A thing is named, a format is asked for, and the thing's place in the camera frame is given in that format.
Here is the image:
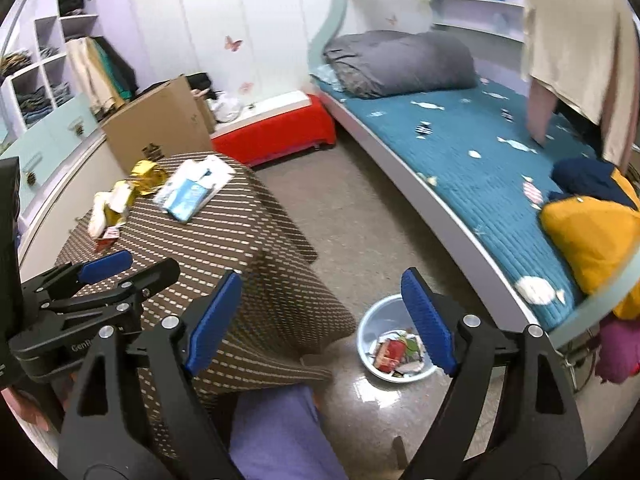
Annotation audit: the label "gold foil wrapper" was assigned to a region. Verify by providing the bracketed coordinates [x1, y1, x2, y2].
[129, 159, 170, 195]

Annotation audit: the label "dark furniture leg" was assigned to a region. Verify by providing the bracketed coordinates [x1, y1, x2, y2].
[392, 435, 408, 480]

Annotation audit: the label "cardboard box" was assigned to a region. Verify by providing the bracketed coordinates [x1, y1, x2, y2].
[100, 74, 217, 165]

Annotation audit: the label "bed with teal sheet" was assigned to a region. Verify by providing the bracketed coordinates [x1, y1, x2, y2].
[315, 77, 593, 333]

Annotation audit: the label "folded grey clothes stack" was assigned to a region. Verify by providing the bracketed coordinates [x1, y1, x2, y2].
[12, 82, 71, 123]

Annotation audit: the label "light blue striped pillow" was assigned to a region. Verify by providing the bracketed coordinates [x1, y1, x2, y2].
[310, 65, 346, 92]

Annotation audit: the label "white cubby shelf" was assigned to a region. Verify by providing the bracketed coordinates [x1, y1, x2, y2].
[0, 0, 101, 126]

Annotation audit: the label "red storage bench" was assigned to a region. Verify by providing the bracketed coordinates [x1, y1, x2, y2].
[210, 90, 337, 168]

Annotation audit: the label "navy yellow jacket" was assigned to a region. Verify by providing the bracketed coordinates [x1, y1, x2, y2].
[539, 157, 640, 320]

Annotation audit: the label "white plastic bag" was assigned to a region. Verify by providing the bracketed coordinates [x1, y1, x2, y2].
[209, 91, 251, 123]

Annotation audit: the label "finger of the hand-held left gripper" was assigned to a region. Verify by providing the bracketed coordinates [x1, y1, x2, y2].
[20, 250, 134, 307]
[50, 258, 181, 317]

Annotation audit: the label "white wall shelves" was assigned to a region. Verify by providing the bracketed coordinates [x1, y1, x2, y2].
[430, 0, 526, 46]

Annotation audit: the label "white paper bag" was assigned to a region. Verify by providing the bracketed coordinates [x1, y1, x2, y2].
[165, 155, 236, 196]

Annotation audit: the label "light blue plastic basin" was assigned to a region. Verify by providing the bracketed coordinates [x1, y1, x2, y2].
[357, 294, 438, 385]

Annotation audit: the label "white wardrobe doors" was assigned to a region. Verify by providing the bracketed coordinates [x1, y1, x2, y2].
[95, 0, 331, 111]

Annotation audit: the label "yellow white packet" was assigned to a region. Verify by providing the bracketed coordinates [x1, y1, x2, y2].
[109, 180, 136, 213]

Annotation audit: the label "black hanging garment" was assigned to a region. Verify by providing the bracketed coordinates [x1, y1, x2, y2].
[102, 36, 138, 101]

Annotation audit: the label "person in beige shirt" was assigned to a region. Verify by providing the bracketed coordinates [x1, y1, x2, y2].
[520, 0, 637, 126]

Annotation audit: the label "white blue paper pack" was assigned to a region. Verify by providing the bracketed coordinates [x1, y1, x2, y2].
[152, 175, 218, 223]

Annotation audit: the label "person's left hand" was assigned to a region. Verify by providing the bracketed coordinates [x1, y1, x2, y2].
[0, 387, 50, 434]

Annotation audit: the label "white snack packet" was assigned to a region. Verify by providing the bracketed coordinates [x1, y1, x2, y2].
[87, 192, 126, 238]

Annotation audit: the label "brown dotted tablecloth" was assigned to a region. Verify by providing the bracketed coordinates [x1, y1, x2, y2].
[55, 152, 357, 461]

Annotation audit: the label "black clothes pile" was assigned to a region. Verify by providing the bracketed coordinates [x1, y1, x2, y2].
[186, 72, 216, 95]

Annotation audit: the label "small red packet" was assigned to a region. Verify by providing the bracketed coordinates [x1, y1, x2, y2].
[94, 227, 121, 253]

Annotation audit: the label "mint drawer cabinet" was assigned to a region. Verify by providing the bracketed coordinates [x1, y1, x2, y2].
[0, 91, 108, 271]

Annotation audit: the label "red snack packet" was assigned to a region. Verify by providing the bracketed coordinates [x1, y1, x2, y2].
[372, 339, 408, 373]

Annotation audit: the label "bed with teal quilt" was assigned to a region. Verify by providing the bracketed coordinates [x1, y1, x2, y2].
[307, 0, 640, 356]

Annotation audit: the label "pink hanging garment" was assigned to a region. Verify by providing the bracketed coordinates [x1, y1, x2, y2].
[525, 77, 638, 168]

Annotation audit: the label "person's purple trousers leg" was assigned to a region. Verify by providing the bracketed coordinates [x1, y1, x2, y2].
[227, 385, 351, 480]

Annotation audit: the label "teal hanging garment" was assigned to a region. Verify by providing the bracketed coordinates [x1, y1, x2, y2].
[97, 42, 126, 103]

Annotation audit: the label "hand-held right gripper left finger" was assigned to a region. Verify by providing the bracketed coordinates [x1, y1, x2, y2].
[57, 270, 246, 480]

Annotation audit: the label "folded patterned clothes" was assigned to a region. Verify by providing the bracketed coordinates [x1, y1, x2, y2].
[0, 50, 32, 77]

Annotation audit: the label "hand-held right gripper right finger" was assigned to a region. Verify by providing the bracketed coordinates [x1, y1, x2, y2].
[400, 266, 588, 480]

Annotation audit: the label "magenta cloth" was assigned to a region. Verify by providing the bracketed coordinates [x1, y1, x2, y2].
[594, 310, 640, 386]

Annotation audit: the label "beige hanging coat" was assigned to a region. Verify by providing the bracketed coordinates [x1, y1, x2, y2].
[67, 37, 113, 111]

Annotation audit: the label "grey duvet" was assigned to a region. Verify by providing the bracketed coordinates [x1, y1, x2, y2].
[322, 30, 479, 100]

